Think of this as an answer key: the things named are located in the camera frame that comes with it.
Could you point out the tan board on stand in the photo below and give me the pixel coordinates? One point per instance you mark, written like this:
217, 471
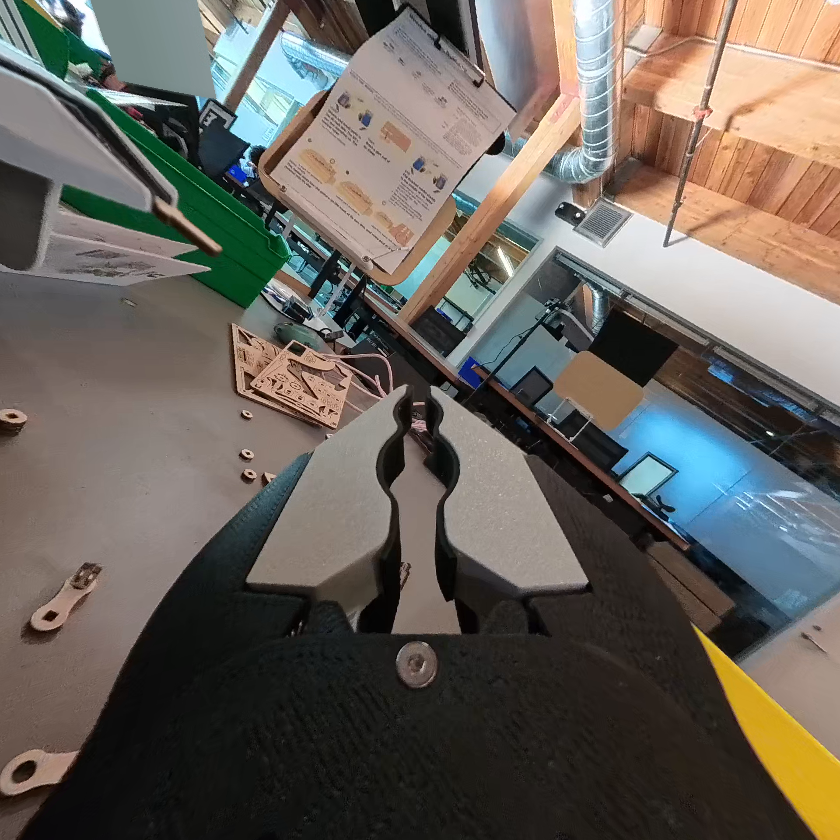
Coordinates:
597, 387

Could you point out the printed instruction sheet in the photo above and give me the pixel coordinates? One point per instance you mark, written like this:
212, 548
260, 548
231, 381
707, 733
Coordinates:
394, 131

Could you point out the grey metal rod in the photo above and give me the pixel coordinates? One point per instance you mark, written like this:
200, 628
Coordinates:
705, 105

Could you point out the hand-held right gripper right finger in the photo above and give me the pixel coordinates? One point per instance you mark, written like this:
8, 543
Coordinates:
505, 525

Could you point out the black binder clip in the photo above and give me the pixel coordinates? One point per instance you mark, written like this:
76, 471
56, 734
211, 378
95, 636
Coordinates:
459, 62

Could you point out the grey computer mouse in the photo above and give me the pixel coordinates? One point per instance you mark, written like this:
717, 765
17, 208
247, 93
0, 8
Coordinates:
295, 333

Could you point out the wooden model parts sheet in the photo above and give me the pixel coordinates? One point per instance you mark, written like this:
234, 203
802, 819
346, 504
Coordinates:
302, 387
246, 361

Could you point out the wooden lever round hole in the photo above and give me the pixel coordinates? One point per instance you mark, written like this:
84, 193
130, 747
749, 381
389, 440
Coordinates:
56, 764

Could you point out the wooden lever square hole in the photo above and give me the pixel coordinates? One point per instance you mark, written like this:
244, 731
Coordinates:
56, 607

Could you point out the black white fiducial tag board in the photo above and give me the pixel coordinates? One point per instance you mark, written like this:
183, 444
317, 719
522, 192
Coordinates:
216, 117

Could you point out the dark desk monitor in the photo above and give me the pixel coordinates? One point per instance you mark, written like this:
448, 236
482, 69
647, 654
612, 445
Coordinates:
533, 387

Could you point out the grey wall vent grille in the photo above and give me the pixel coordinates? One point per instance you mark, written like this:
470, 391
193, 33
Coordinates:
602, 223

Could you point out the yellow plastic panel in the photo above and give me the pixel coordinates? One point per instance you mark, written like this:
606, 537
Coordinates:
787, 754

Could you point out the slanted wooden beam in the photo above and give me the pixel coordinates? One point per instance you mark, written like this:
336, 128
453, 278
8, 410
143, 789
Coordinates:
499, 197

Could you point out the small green plastic bin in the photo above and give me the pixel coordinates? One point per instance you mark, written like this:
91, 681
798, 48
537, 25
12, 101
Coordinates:
46, 33

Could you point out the open laptop screen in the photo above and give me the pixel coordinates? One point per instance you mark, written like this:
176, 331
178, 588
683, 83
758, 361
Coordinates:
646, 476

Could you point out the small wooden peg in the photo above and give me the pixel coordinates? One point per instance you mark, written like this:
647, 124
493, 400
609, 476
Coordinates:
190, 229

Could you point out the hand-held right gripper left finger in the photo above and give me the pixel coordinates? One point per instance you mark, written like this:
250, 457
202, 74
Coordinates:
328, 518

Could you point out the blue box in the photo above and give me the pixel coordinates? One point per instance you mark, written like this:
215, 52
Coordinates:
469, 371

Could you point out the black framed panel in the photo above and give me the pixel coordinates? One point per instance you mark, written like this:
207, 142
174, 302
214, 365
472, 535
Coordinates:
380, 13

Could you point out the large green plastic bin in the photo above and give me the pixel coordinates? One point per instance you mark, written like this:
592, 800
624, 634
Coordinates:
216, 236

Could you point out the silver ventilation duct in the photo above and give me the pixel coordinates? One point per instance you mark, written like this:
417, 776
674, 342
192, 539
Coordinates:
594, 79

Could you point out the white instruction booklet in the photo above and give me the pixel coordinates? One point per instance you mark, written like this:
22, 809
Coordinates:
131, 249

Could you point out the wooden clipboard board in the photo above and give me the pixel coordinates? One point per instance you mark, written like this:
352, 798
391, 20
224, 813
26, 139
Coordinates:
433, 236

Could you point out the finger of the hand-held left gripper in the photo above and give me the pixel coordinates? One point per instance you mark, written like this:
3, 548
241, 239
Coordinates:
72, 144

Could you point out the wooden square-hole washer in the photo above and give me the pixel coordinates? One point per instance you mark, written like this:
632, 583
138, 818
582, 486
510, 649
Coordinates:
12, 420

